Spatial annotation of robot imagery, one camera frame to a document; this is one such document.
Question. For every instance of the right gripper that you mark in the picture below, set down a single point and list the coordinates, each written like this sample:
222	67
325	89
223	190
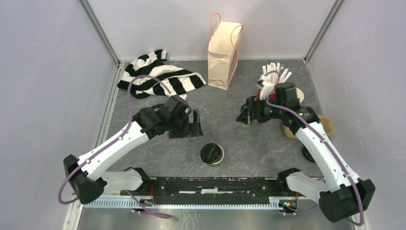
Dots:
247	114

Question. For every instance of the paper takeout bag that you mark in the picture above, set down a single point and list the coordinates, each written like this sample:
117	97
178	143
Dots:
223	52

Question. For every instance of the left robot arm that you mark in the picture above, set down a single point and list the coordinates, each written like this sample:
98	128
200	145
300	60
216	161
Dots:
88	174

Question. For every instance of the black white striped cloth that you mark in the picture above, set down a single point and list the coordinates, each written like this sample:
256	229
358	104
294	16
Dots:
155	77

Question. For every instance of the brown cardboard cup carrier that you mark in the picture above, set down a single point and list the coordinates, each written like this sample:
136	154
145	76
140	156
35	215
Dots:
325	121

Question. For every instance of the stack of paper cups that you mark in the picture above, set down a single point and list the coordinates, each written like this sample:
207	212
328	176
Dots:
300	95

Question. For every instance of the white wrapped straws bundle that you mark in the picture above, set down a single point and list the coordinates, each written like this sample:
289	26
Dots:
275	73

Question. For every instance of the metal cable duct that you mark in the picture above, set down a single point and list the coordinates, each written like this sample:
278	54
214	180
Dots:
130	203

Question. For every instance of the red straw holder cup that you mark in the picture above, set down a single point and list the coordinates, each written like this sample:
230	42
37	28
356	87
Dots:
257	95

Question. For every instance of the black cup lid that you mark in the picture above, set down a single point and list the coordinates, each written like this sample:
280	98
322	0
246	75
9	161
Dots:
212	153
307	155

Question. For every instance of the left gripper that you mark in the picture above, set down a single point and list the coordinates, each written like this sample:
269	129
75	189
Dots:
197	131

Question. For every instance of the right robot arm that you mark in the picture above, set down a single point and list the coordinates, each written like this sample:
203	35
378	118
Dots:
342	193

